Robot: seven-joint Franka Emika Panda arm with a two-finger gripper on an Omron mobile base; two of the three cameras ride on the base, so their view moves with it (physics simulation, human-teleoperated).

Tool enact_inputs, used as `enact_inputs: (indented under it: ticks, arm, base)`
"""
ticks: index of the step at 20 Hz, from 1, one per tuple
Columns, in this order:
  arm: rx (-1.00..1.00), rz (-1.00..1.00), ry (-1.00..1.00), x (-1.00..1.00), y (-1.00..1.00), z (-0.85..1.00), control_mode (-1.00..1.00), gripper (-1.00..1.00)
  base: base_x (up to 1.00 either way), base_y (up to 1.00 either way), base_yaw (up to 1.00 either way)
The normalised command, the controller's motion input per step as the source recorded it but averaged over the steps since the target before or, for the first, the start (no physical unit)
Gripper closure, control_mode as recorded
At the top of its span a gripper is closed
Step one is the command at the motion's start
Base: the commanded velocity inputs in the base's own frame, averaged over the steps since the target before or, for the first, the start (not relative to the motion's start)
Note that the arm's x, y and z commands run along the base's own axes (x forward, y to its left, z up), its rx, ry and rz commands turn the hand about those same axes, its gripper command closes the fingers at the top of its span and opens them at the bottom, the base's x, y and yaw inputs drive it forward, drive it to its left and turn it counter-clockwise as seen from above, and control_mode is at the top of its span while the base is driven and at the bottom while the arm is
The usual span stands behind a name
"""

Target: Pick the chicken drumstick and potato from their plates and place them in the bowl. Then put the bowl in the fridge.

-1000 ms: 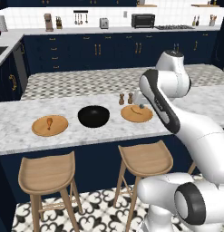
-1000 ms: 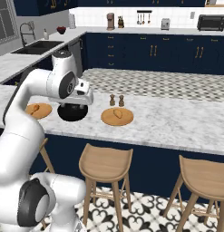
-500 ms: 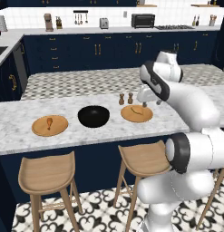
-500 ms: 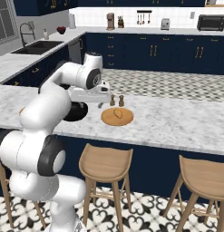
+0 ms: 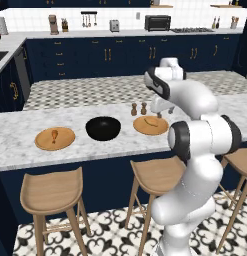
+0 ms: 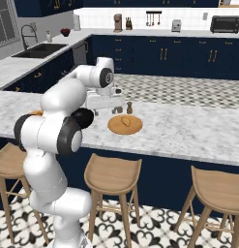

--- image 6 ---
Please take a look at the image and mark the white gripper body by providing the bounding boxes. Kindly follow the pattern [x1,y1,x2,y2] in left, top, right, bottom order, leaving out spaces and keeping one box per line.
[84,92,123,111]

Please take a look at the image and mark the brown potato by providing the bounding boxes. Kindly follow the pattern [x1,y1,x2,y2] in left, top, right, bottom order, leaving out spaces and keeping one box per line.
[119,115,134,128]

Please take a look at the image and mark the red bowl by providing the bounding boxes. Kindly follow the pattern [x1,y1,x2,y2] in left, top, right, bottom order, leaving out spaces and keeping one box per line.
[60,27,72,38]

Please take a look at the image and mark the grey dishwasher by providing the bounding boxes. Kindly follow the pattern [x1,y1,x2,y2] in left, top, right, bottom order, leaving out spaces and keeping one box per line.
[72,41,89,66]

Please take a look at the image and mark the dark blue lower cupboards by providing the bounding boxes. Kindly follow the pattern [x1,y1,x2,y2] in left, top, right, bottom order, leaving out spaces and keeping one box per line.
[86,34,239,81]
[2,47,75,95]

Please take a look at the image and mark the dark blue cupboards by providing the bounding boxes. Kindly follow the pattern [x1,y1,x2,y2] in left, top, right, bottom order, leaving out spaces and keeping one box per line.
[14,0,84,18]
[81,0,221,9]
[86,34,239,81]
[2,47,75,95]

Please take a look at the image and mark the wooden bar stool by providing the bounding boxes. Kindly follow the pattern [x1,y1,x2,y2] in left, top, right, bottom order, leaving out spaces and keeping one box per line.
[83,152,143,248]
[173,165,239,248]
[0,141,50,246]

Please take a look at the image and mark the black sink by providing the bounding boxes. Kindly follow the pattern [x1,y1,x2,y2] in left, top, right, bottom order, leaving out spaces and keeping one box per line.
[11,43,70,60]

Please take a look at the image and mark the knife block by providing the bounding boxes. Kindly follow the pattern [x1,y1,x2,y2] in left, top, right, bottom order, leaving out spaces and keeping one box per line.
[125,16,134,31]

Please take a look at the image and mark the white paper towel roll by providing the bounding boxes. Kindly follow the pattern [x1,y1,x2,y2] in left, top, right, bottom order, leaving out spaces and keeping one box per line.
[73,14,82,32]

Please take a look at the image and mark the dark blue island cabinet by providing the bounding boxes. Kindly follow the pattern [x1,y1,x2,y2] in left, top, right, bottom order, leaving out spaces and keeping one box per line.
[0,137,239,218]

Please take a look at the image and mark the dark curved tap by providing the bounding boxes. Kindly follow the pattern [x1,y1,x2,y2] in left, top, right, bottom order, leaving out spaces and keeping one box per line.
[20,23,39,51]

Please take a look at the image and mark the silver toaster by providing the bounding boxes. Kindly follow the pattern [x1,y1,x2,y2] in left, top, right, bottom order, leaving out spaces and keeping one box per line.
[170,18,183,33]

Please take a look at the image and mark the dark blue upper cupboards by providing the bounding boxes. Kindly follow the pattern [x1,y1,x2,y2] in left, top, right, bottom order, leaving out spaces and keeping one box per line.
[14,0,84,18]
[81,0,221,9]

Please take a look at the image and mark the window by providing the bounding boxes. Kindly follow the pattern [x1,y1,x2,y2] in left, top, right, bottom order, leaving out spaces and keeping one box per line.
[0,0,21,50]

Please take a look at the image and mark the black toaster oven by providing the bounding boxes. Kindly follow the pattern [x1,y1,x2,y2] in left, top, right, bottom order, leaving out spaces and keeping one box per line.
[209,15,239,34]

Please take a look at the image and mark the wooden shelf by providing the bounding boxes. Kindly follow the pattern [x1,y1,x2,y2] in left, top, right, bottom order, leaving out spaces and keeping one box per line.
[218,0,239,9]

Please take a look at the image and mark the rail with hanging tools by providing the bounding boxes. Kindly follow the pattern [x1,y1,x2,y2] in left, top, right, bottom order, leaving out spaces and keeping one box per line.
[145,10,164,28]

